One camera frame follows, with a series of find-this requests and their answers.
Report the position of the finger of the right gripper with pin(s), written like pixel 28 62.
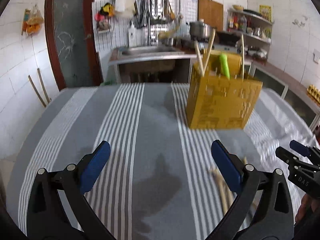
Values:
pixel 300 148
pixel 287 157

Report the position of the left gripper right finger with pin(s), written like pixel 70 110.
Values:
pixel 270 215

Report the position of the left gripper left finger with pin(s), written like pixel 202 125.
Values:
pixel 46 217

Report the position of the wooden chopstick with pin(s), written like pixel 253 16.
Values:
pixel 242 57
pixel 199 58
pixel 242 180
pixel 208 52
pixel 221 185

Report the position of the person's right hand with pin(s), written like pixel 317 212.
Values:
pixel 307 202

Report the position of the yellow perforated utensil holder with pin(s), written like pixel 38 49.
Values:
pixel 214 102

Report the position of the grey striped tablecloth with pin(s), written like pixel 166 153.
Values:
pixel 158 181

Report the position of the black wok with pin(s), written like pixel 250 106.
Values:
pixel 227 37

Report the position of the gas stove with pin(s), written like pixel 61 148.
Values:
pixel 220 47

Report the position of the steel cooking pot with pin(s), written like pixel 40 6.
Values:
pixel 199 30

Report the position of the rectangular wooden cutting board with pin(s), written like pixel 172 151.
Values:
pixel 211 12

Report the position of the chrome faucet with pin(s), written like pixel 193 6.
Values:
pixel 148 31

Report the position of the stainless steel sink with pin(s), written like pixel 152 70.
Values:
pixel 148 50

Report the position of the hanging plastic bag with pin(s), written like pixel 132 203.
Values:
pixel 32 21

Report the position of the white soap bottle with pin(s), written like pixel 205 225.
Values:
pixel 132 35

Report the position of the dark framed glass door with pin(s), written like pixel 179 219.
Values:
pixel 70 42

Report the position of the wooden stick against wall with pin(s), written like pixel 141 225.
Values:
pixel 36 91
pixel 43 86

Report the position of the green handled utensil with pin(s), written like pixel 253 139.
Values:
pixel 223 58

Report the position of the corner wall shelf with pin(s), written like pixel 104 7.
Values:
pixel 255 30

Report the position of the yellow wall picture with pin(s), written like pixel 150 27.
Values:
pixel 266 12

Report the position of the wall utensil rack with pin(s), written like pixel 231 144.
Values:
pixel 146 12

